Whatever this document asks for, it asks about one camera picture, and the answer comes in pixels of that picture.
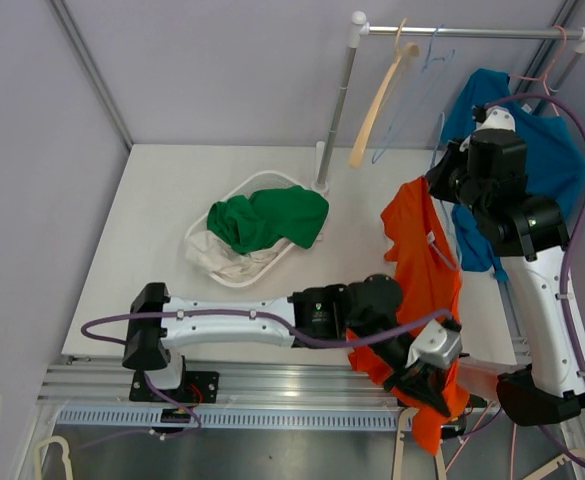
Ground pink wire hanger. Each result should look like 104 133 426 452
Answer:
506 24 573 117

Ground beige hanger at corner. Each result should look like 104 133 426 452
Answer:
524 448 585 480

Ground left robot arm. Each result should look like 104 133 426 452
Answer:
122 274 460 416

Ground beige hanger on floor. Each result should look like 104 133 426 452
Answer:
391 408 447 480

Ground white t shirt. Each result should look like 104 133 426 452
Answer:
184 230 286 283

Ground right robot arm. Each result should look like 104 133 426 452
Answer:
426 129 585 426

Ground beige plastic hanger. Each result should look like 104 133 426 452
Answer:
349 18 420 169

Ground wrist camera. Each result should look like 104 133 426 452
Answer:
459 106 516 152
406 319 462 370

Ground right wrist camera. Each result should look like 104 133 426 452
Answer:
459 106 516 152

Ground pink hanger on floor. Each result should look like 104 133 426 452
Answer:
444 404 520 479

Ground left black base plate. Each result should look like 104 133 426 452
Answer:
129 371 220 404

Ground metal clothes rack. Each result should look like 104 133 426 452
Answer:
309 5 585 196

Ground aluminium mounting rail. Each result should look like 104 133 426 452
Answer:
35 279 583 432

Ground green t shirt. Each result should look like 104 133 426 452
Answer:
206 186 329 254

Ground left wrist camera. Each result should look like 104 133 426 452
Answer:
406 319 462 370

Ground orange t shirt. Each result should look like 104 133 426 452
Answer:
348 177 469 455

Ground light blue wire hanger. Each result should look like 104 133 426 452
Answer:
371 24 456 165

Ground blue t shirt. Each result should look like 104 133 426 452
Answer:
439 68 585 281

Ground beige hanger at left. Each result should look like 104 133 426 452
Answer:
32 434 77 480

